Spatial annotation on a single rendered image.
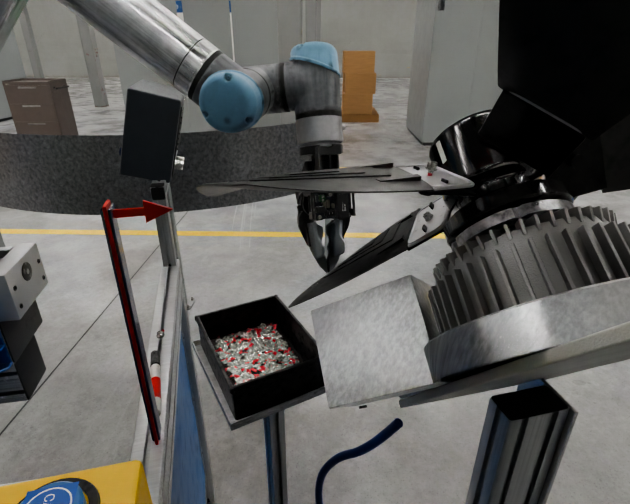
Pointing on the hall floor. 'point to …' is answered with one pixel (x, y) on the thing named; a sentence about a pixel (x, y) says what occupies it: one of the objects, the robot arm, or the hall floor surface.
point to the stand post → (516, 446)
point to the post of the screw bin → (276, 457)
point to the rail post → (197, 401)
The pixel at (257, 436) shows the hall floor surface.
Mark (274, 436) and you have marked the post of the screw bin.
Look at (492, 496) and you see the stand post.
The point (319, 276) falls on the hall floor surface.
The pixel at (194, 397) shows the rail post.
